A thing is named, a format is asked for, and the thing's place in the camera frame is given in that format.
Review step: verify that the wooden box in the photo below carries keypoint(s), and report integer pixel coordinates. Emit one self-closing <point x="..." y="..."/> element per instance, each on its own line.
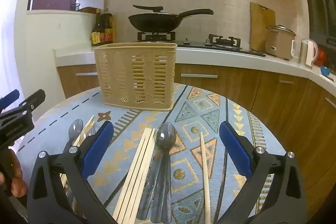
<point x="89" y="10"/>

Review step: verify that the dark window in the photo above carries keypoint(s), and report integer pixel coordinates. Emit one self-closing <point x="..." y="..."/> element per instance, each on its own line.
<point x="323" y="8"/>

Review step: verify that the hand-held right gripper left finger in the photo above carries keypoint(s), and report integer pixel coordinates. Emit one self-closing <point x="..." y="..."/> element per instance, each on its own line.
<point x="98" y="150"/>

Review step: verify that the red label sauce bottle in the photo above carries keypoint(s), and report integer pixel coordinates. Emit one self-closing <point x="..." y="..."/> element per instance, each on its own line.
<point x="107" y="29"/>

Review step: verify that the red container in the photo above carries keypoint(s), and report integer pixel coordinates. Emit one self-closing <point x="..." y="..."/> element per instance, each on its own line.
<point x="320" y="57"/>

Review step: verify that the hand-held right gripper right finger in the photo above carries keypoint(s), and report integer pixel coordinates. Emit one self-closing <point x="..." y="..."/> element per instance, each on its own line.
<point x="235" y="148"/>

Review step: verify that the black wok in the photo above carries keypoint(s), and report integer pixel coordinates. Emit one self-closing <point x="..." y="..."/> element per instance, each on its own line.
<point x="155" y="22"/>

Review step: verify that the beige rice cooker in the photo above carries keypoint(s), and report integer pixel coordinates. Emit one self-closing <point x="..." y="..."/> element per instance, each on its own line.
<point x="278" y="43"/>

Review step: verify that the yellow label sauce bottle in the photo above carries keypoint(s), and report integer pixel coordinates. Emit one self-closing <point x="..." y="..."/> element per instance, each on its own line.
<point x="95" y="35"/>

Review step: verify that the blue bowl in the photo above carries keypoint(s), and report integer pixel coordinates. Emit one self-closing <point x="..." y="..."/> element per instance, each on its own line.
<point x="325" y="71"/>

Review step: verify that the white kitchen countertop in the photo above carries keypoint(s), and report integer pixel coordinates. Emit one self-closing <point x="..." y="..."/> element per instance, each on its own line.
<point x="236" y="60"/>

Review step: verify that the white electric kettle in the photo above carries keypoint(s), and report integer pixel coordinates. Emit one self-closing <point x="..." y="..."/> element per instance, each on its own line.
<point x="308" y="53"/>

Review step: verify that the black gas stove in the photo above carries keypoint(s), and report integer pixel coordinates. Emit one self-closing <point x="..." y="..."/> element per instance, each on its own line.
<point x="223" y="43"/>

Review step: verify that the clear grey plastic spoon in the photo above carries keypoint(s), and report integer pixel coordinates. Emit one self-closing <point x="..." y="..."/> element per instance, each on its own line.
<point x="166" y="208"/>
<point x="143" y="203"/>
<point x="90" y="130"/>
<point x="75" y="128"/>
<point x="165" y="134"/>

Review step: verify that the patterned blue tablecloth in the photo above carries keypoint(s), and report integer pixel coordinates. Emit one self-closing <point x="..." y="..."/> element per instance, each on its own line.
<point x="194" y="113"/>

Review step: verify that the beige slotted utensil basket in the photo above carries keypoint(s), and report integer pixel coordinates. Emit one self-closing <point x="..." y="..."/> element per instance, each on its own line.
<point x="136" y="74"/>

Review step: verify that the person's left hand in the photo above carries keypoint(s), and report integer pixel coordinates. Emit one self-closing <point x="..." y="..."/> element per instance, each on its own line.
<point x="19" y="171"/>

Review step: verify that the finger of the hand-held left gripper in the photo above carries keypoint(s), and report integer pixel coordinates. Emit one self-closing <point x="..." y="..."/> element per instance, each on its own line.
<point x="10" y="98"/>
<point x="32" y="100"/>

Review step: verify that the wooden base cabinets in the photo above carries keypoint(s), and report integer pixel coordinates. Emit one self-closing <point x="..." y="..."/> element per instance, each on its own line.
<point x="236" y="92"/>

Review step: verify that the wooden cutting board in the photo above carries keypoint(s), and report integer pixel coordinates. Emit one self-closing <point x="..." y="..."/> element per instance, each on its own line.
<point x="260" y="27"/>

